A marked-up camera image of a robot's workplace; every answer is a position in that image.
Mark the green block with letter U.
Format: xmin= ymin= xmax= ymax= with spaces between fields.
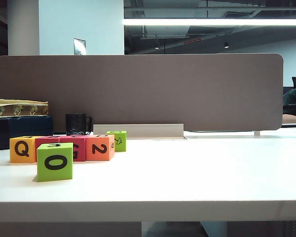
xmin=106 ymin=130 xmax=127 ymax=153

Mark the orange block with number 2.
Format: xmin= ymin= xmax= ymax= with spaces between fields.
xmin=85 ymin=134 xmax=115 ymax=161

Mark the pink block with number 5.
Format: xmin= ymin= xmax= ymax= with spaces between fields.
xmin=60 ymin=135 xmax=87 ymax=162

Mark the green block with letter O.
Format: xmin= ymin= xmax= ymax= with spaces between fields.
xmin=36 ymin=142 xmax=74 ymax=183

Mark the pink block with letter T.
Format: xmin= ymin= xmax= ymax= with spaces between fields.
xmin=35 ymin=135 xmax=63 ymax=150

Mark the yellow block with letter Q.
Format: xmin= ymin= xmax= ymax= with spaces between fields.
xmin=9 ymin=136 xmax=38 ymax=163

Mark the brown desk divider panel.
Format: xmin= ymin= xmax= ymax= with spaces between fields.
xmin=0 ymin=53 xmax=285 ymax=135

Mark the black mug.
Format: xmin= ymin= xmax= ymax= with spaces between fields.
xmin=65 ymin=113 xmax=93 ymax=136

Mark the dark blue case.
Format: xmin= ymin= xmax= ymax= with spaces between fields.
xmin=0 ymin=115 xmax=54 ymax=151

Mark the yellow patterned box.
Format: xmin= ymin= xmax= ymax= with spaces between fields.
xmin=0 ymin=98 xmax=49 ymax=118

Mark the long ceiling light strip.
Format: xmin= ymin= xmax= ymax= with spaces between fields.
xmin=123 ymin=17 xmax=296 ymax=26

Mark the white cable tray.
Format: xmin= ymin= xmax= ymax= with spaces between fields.
xmin=93 ymin=123 xmax=188 ymax=139

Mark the paper wall sign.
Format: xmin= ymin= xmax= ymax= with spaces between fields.
xmin=73 ymin=38 xmax=87 ymax=55

